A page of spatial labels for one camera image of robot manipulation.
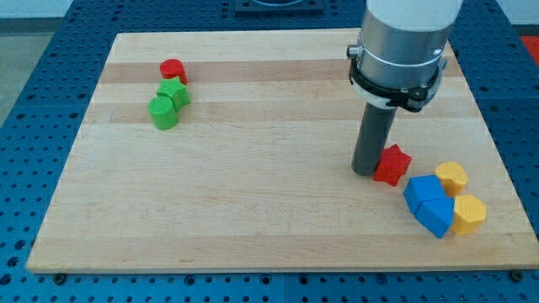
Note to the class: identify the yellow hexagon block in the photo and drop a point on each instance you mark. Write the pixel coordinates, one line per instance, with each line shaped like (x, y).
(468, 215)

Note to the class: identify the wooden board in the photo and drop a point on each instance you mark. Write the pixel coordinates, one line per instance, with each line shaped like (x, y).
(256, 175)

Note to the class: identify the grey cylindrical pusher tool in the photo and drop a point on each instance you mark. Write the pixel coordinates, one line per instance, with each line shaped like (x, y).
(374, 129)

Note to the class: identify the green cylinder block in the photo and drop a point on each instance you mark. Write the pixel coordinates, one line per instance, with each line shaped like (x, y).
(162, 113)

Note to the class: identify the blue cube block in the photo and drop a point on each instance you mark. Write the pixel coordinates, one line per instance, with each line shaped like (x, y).
(422, 188)

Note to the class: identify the yellow heart block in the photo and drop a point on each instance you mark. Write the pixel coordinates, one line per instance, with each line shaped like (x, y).
(452, 177)

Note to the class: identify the green star block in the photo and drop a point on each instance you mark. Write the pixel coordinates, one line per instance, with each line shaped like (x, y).
(174, 89)

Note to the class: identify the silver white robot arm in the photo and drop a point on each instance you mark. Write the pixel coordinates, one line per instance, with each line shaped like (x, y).
(397, 60)

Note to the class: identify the red cylinder block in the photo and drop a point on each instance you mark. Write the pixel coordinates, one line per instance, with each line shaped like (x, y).
(171, 68)

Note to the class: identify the red star block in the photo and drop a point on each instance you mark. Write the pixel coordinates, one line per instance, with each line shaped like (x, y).
(392, 166)

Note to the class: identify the blue pentagon block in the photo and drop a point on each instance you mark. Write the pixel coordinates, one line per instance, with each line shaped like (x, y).
(436, 215)

